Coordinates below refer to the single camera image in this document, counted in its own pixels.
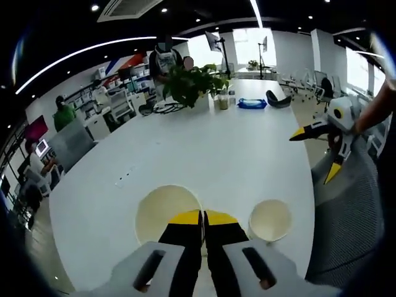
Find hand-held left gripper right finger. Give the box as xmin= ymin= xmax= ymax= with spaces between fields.
xmin=204 ymin=210 xmax=310 ymax=297

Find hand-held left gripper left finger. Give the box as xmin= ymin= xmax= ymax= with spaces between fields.
xmin=108 ymin=209 xmax=204 ymax=297

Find printed white paper cup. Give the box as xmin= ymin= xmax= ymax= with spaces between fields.
xmin=134 ymin=184 xmax=204 ymax=249
xmin=248 ymin=199 xmax=293 ymax=245

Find person's right hand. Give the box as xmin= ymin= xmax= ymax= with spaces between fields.
xmin=327 ymin=129 xmax=343 ymax=153

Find black curved headrest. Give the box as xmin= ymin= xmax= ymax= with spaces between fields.
xmin=265 ymin=89 xmax=293 ymax=110

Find row of white office chairs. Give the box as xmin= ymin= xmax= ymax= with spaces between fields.
xmin=278 ymin=68 xmax=345 ymax=106

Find grey mesh office chair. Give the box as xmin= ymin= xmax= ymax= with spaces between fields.
xmin=304 ymin=136 xmax=387 ymax=285

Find blue wipes packet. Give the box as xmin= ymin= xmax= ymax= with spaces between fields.
xmin=236 ymin=98 xmax=268 ymax=110

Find monitor on black stand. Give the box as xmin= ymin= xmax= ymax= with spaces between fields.
xmin=205 ymin=30 xmax=233 ymax=80
xmin=257 ymin=36 xmax=269 ymax=80

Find white table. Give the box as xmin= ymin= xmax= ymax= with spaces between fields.
xmin=48 ymin=79 xmax=316 ymax=293

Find long ceiling light strip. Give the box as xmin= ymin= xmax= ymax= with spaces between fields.
xmin=15 ymin=36 xmax=158 ymax=94
xmin=249 ymin=0 xmax=264 ymax=29

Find green potted plant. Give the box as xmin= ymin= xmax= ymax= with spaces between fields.
xmin=162 ymin=63 xmax=232 ymax=110

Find white low cabinet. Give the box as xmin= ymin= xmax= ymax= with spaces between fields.
xmin=82 ymin=113 xmax=113 ymax=140

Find white office chair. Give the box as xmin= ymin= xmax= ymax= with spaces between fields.
xmin=20 ymin=163 xmax=62 ymax=198
xmin=106 ymin=89 xmax=137 ymax=124

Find pink screen monitor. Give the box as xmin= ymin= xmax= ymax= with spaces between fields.
xmin=24 ymin=114 xmax=50 ymax=140

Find ceiling air conditioner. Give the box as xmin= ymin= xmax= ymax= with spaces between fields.
xmin=97 ymin=0 xmax=164 ymax=24

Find black cable bundle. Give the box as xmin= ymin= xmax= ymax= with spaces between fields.
xmin=138 ymin=101 xmax=184 ymax=116

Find wall shelf with white boxes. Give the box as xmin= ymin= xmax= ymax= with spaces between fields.
xmin=71 ymin=61 xmax=155 ymax=103

